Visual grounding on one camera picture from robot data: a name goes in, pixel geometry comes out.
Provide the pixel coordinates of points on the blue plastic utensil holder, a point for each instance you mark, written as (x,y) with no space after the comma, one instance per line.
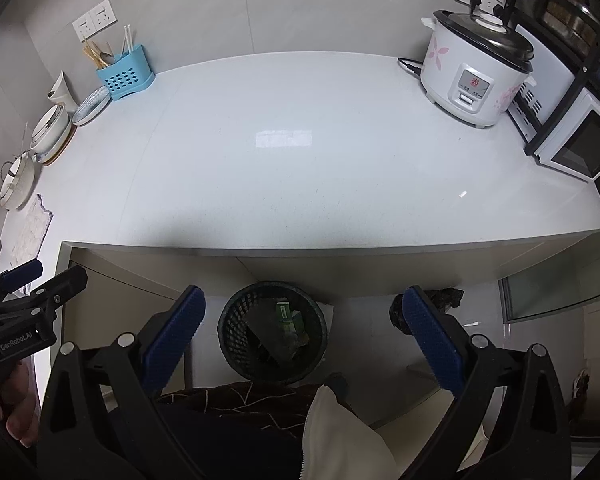
(125,77)

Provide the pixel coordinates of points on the white floral rice cooker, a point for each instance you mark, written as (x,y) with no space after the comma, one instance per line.
(460,75)

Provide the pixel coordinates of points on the white ceramic pot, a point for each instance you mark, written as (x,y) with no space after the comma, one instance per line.
(16,182)

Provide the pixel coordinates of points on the chopsticks and spoon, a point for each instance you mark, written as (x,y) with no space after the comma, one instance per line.
(92,55)

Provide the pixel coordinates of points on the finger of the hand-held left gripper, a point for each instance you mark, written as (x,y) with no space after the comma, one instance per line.
(60,287)
(20,274)

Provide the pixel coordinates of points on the green white cardboard box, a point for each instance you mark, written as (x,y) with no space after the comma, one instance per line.
(282,315)

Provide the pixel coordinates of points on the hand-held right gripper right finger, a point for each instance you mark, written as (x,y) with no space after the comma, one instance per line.
(432,342)

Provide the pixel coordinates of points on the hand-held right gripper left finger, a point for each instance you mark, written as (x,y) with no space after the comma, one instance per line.
(175,340)

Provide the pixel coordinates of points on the white microwave oven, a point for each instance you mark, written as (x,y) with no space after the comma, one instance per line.
(580,150)

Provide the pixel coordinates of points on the round wooden board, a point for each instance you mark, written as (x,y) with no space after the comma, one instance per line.
(62,152)

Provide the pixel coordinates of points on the white ceramic vase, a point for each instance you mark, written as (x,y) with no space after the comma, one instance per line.
(62,92)

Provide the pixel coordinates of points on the black plastic bag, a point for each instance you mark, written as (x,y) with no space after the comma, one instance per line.
(445,297)

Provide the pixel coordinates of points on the person's left hand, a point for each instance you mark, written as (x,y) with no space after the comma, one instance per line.
(15,395)

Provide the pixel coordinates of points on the white dish cloth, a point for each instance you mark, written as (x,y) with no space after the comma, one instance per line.
(30,230)

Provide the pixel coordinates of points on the black metal rack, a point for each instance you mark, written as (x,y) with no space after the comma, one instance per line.
(560,110)

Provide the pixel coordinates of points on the black power plug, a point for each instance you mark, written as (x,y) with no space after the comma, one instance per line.
(475,1)
(501,10)

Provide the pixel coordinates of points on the white chopstick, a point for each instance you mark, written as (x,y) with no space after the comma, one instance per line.
(130,39)
(126,40)

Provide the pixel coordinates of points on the person's grey slipper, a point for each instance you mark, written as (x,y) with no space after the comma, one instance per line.
(337,384)

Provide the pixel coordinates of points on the steel pot with glass lid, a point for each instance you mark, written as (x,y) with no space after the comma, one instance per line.
(570,17)

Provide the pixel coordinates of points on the black mesh waste basket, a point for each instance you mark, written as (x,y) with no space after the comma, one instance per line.
(230,345)

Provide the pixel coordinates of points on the blue striped plate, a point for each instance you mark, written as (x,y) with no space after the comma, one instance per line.
(92,107)

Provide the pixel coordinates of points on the person's dark patterned trousers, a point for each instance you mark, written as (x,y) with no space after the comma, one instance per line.
(230,410)

